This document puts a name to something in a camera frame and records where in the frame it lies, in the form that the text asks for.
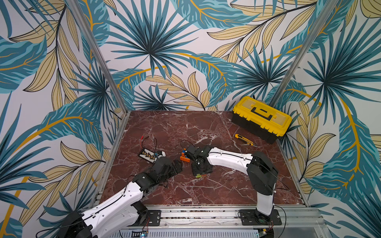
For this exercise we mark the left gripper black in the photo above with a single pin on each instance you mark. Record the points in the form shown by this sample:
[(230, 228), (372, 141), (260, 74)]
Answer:
[(179, 167)]

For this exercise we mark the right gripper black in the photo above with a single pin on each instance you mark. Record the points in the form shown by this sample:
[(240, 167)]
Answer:
[(199, 160)]

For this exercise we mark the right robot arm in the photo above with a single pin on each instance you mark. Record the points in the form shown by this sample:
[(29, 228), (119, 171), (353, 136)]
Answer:
[(257, 166)]

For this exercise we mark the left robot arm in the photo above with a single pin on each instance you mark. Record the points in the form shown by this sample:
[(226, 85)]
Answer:
[(122, 209)]

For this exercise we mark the black charging board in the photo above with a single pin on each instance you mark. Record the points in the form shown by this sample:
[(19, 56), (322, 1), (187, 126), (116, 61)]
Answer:
[(147, 155)]

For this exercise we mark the yellow utility knife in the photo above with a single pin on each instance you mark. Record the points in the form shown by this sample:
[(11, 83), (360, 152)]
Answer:
[(244, 139)]

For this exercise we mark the yellow black toolbox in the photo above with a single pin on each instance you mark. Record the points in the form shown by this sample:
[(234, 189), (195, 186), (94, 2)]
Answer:
[(260, 119)]

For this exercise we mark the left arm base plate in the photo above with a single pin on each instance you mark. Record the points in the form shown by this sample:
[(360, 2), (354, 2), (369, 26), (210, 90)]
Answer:
[(150, 217)]

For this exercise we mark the aluminium front rail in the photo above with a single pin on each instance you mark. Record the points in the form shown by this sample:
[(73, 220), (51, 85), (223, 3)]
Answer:
[(297, 221)]

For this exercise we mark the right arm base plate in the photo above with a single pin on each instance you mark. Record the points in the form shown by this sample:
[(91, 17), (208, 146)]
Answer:
[(252, 217)]

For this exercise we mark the right aluminium frame post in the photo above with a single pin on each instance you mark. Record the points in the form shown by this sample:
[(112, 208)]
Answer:
[(315, 30)]

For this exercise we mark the aluminium frame post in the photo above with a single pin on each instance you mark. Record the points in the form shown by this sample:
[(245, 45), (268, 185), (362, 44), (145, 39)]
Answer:
[(315, 30), (80, 18)]

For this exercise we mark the left aluminium frame post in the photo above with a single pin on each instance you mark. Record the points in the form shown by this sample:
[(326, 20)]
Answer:
[(80, 18)]

